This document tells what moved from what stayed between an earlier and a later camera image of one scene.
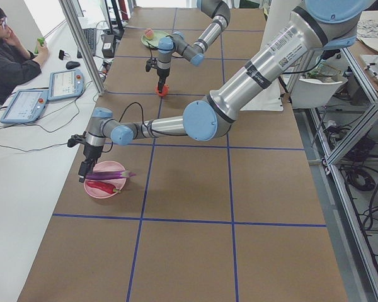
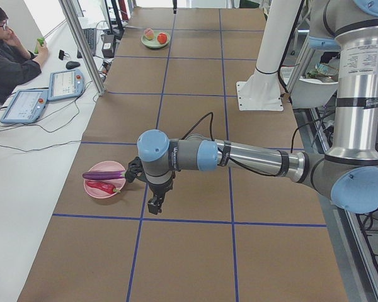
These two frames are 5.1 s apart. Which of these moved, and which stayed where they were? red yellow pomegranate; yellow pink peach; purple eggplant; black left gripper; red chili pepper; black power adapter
Moved: black left gripper; red yellow pomegranate
Stayed: purple eggplant; black power adapter; red chili pepper; yellow pink peach
